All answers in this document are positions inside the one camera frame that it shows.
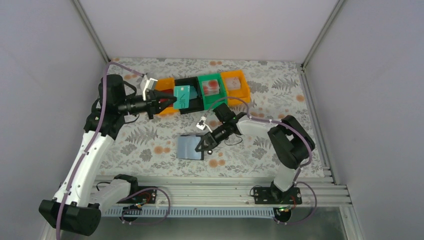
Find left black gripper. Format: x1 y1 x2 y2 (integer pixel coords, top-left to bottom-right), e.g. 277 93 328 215
117 89 176 120

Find black leather card holder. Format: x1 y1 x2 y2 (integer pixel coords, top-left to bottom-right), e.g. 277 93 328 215
176 135 204 161

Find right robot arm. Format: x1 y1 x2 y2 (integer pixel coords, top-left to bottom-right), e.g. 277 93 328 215
195 103 315 205

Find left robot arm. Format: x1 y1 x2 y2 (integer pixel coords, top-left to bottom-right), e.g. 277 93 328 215
38 74 176 236

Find red VIP cards stack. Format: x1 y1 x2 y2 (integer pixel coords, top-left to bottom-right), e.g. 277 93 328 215
161 88 174 99

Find teal cards stack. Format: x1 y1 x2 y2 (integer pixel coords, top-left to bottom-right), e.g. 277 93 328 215
188 87 199 101

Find white red-circle cards stack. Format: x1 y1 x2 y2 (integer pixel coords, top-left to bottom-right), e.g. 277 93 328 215
202 79 220 96

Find white cards in orange bin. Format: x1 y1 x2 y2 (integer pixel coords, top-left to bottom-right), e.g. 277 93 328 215
224 77 241 91

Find near orange bin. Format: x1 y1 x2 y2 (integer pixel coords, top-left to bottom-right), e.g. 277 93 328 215
152 77 180 116

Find orange bin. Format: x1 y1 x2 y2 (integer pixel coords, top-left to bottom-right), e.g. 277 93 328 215
220 69 251 103
152 77 180 116

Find black bin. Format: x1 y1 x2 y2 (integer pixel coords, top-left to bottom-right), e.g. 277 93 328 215
174 76 205 115

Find green bin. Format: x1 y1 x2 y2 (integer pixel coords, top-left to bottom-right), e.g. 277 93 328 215
197 73 227 110

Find floral table mat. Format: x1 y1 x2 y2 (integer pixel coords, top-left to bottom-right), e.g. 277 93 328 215
99 57 314 177

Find far orange bin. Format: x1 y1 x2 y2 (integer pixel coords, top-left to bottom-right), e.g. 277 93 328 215
220 69 251 103

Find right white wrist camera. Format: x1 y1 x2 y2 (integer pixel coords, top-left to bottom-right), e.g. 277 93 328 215
196 116 212 132

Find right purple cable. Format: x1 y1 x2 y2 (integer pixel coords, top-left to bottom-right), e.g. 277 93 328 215
202 96 318 227

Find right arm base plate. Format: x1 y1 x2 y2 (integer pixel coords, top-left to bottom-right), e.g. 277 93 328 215
250 186 303 205

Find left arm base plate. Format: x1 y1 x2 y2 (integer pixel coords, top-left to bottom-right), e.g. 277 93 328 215
117 186 158 204

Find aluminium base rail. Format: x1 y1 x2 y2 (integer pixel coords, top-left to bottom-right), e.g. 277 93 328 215
53 175 353 208

